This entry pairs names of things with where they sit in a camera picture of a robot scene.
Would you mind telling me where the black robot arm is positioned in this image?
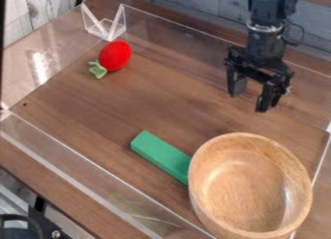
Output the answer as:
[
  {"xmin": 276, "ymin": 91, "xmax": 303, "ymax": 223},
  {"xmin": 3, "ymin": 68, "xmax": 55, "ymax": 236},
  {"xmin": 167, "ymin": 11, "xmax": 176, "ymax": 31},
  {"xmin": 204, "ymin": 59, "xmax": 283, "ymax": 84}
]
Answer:
[{"xmin": 224, "ymin": 0, "xmax": 298, "ymax": 112}]

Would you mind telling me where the green rectangular block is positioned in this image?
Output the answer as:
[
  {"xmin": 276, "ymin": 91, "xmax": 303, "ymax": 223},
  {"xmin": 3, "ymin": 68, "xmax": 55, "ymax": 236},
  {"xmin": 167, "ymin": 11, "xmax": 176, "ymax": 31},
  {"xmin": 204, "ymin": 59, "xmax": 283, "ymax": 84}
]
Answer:
[{"xmin": 129, "ymin": 131, "xmax": 191, "ymax": 185}]

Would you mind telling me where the clear acrylic left wall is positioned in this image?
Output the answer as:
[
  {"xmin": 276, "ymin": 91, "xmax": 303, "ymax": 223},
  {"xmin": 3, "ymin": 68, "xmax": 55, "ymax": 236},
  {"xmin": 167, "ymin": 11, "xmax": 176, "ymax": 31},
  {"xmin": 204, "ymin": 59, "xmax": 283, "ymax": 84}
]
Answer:
[{"xmin": 0, "ymin": 7, "xmax": 103, "ymax": 110}]

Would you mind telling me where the wooden bowl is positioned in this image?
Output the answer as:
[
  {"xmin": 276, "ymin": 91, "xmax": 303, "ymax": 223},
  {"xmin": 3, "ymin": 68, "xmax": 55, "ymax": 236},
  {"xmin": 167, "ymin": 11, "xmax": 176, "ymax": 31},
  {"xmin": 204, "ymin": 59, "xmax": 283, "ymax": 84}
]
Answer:
[{"xmin": 187, "ymin": 133, "xmax": 312, "ymax": 239}]

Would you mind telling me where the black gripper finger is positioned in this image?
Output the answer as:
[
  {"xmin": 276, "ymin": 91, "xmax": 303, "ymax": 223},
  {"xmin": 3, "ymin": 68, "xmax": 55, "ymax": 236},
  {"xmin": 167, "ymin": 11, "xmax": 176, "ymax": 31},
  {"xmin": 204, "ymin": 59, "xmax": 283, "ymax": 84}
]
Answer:
[
  {"xmin": 227, "ymin": 65, "xmax": 247, "ymax": 97},
  {"xmin": 255, "ymin": 81, "xmax": 282, "ymax": 112}
]

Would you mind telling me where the clear acrylic front wall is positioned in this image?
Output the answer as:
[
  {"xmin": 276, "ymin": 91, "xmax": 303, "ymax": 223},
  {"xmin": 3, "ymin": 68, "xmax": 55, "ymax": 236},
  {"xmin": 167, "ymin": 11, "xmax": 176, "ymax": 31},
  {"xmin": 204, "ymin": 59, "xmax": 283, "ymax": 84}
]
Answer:
[{"xmin": 0, "ymin": 111, "xmax": 215, "ymax": 239}]

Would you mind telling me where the red plush strawberry toy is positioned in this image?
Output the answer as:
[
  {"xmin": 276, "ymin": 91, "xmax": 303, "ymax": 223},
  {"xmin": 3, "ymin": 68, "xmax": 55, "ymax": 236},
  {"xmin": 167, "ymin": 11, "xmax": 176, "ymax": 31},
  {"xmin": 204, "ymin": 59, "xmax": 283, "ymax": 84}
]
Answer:
[{"xmin": 89, "ymin": 41, "xmax": 132, "ymax": 79}]

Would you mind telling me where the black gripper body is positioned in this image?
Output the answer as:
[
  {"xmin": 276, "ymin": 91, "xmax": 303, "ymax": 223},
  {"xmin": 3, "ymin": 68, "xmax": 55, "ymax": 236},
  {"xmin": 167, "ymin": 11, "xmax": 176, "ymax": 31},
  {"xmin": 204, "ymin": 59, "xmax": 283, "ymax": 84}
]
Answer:
[{"xmin": 224, "ymin": 45, "xmax": 295, "ymax": 95}]

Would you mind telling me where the black clamp with screw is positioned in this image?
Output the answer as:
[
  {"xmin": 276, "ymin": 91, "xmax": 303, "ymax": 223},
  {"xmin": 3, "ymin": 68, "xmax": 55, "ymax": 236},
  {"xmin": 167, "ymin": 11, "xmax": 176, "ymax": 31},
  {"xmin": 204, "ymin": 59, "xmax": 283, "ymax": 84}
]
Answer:
[{"xmin": 0, "ymin": 195, "xmax": 72, "ymax": 239}]

